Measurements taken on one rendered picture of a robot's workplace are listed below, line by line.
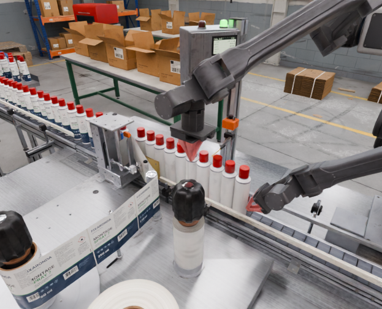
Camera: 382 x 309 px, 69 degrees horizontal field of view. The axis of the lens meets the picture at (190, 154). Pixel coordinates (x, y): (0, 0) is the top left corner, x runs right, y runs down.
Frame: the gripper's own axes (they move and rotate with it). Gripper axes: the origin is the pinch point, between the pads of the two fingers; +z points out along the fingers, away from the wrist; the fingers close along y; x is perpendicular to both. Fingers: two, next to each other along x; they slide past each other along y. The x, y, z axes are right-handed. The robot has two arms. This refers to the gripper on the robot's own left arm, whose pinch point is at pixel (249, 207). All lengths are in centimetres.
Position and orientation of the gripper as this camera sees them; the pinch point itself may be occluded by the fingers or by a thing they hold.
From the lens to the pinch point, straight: 99.5
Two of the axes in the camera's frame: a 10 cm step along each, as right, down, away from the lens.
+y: -5.6, 4.2, -7.2
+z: -5.2, 5.0, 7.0
